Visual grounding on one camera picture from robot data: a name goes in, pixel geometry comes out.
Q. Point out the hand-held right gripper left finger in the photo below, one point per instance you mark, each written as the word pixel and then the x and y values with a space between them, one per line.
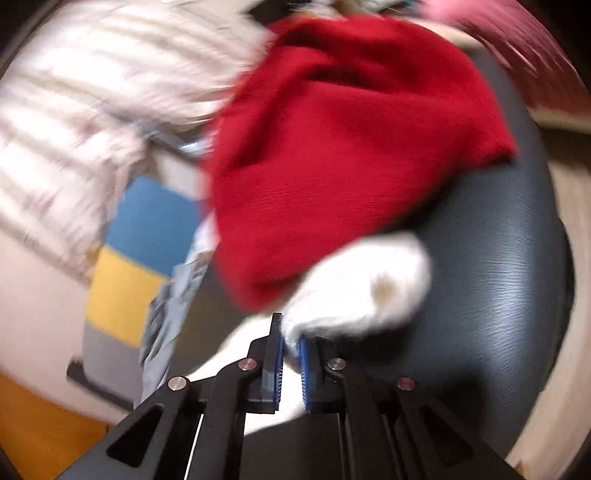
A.
pixel 277 364

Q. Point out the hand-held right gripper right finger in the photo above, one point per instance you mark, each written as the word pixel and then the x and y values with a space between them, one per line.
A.
pixel 305 374

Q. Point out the cream fluffy sweater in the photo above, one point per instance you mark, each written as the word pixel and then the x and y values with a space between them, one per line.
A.
pixel 360 286

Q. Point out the red knit sweater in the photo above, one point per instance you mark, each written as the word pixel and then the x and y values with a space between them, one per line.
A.
pixel 346 138

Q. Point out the white printed cloth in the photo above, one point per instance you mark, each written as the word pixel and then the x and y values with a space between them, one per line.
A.
pixel 171 314

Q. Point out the black foam roll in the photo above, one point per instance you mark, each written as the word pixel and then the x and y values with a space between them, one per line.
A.
pixel 99 383

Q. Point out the grey yellow blue chair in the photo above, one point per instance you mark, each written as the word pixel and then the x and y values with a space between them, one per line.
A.
pixel 138 226

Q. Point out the pink cloth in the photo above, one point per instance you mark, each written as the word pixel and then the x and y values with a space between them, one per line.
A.
pixel 517 41

